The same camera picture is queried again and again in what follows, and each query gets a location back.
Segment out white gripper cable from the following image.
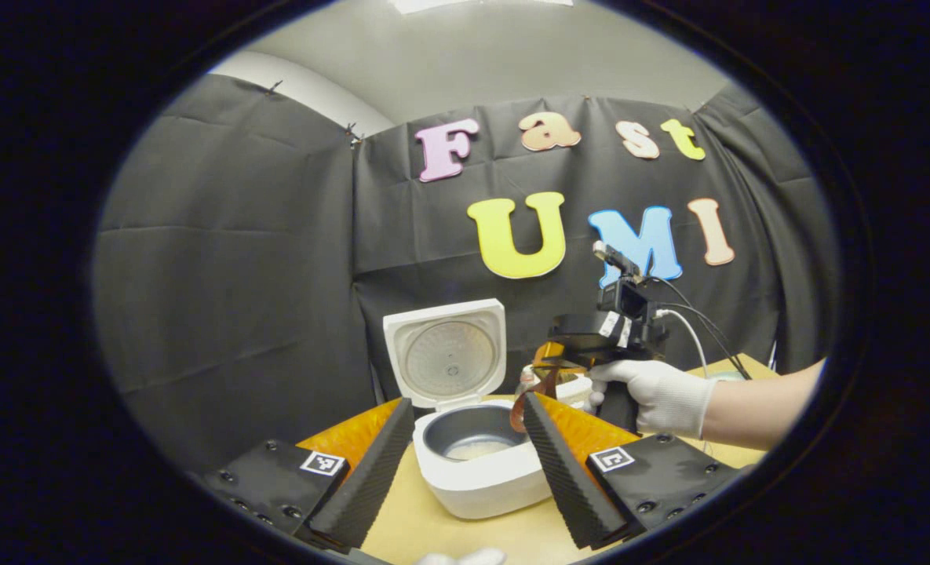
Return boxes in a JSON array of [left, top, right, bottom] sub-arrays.
[[656, 308, 713, 379]]

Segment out white toaster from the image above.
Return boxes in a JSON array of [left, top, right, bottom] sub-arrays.
[[555, 374, 596, 410]]

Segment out long ceiling light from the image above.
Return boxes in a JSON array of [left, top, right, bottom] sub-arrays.
[[392, 0, 574, 15]]

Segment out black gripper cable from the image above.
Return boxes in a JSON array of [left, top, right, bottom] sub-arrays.
[[640, 275, 753, 382]]

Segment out wooden spoon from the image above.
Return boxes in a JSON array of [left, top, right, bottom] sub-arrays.
[[509, 363, 561, 435]]

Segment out black backdrop cloth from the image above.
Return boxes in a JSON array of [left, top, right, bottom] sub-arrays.
[[92, 73, 841, 473]]

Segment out white rice cooker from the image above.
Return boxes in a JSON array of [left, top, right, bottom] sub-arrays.
[[383, 298, 554, 521]]

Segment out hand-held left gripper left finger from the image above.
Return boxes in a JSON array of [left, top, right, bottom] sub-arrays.
[[202, 397, 418, 552]]

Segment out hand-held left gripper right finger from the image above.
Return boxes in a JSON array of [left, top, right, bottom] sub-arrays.
[[522, 392, 745, 550]]

